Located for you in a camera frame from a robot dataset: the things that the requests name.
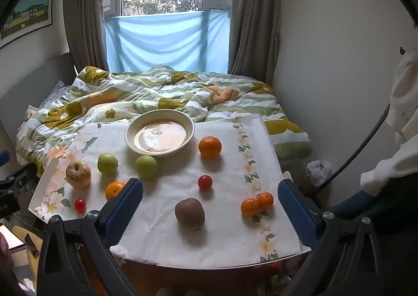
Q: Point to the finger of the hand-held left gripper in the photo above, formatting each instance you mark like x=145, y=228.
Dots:
x=19, y=175
x=3, y=158

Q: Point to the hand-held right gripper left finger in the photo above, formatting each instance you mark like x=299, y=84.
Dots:
x=125, y=204

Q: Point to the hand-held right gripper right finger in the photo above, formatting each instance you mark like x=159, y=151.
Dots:
x=295, y=207

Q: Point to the small mandarin orange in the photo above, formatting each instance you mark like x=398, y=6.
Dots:
x=113, y=190
x=265, y=200
x=249, y=207

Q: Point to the green apple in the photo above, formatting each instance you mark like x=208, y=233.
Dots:
x=107, y=163
x=146, y=167

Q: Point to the red cherry tomato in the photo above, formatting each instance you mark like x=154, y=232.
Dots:
x=80, y=205
x=205, y=182

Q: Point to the yellow brown pear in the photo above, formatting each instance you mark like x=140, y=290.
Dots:
x=78, y=174

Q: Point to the brown kiwi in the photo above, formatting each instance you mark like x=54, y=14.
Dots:
x=190, y=214

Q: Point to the cream ceramic bowl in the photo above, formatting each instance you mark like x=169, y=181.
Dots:
x=160, y=136

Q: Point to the large orange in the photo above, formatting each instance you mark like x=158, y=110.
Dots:
x=210, y=146

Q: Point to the white plastic bag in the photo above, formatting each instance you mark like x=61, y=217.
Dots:
x=318, y=172

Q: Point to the white floral table cloth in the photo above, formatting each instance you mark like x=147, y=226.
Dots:
x=183, y=175

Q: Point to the grey bed headboard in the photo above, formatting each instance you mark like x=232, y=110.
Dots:
x=32, y=80

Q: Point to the grey patterned pillow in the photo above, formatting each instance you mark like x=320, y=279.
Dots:
x=57, y=93

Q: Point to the black curved tube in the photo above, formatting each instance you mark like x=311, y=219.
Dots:
x=359, y=149

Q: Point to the green striped floral blanket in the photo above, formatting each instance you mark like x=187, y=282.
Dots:
x=130, y=93

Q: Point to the white hanging garment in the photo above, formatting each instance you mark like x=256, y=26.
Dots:
x=405, y=93

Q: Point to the grey brown curtain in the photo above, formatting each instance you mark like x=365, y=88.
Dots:
x=254, y=15
x=85, y=15

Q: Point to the light blue window cloth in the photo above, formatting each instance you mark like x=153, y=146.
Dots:
x=163, y=41

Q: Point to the framed wall poster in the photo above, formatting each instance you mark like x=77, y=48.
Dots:
x=29, y=12

